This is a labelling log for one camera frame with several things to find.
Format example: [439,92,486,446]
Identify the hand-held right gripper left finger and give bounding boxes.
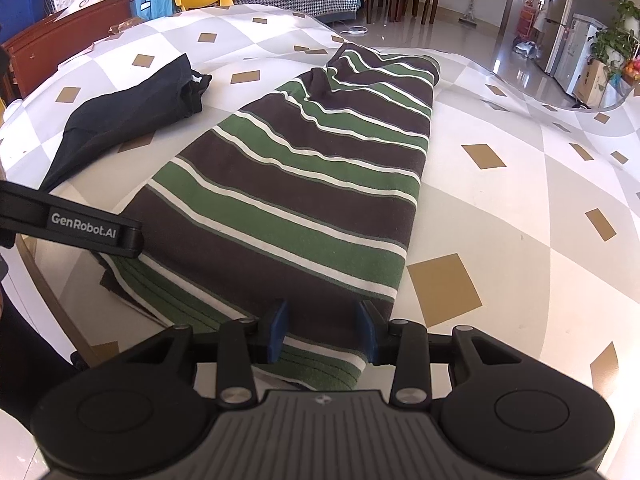
[117,300,290,408]

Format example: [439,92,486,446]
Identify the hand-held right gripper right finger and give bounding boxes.
[354,300,526,408]

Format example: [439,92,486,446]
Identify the green brown striped t-shirt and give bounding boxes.
[92,42,442,392]

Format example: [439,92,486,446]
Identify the black folded garment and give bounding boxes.
[39,53,213,193]

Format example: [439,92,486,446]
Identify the person's dark clothing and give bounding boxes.
[0,280,83,431]

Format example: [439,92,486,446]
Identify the checkered tablecloth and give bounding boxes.
[0,2,640,461]

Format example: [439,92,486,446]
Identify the brown snack packet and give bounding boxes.
[106,16,146,37]

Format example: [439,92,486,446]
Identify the white printed bag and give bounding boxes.
[52,0,121,21]

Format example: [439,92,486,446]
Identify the blue storage bin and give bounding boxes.
[0,0,51,43]

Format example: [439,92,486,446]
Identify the brown cardboard box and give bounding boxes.
[572,57,611,108]

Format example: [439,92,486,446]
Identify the silver refrigerator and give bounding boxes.
[532,0,576,76]

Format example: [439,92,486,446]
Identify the leafy potted plant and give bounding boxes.
[590,0,640,81]

